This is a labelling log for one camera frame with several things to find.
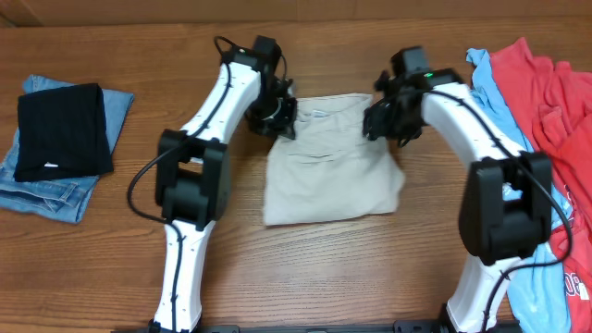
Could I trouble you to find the beige khaki shorts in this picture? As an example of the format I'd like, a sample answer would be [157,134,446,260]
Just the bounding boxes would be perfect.
[263,93,405,226]

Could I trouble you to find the red shirt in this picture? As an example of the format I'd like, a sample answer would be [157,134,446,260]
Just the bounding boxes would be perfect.
[488,37,592,333]

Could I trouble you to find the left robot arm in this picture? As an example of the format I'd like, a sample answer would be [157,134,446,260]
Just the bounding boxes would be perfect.
[148,43,297,332]

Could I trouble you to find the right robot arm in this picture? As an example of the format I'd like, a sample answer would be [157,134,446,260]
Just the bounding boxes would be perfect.
[363,68,551,332]

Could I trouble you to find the folded black garment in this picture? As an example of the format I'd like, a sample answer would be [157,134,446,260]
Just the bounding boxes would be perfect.
[14,83,113,182]

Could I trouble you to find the light blue shirt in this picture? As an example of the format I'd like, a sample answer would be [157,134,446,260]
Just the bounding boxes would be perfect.
[464,48,573,333]

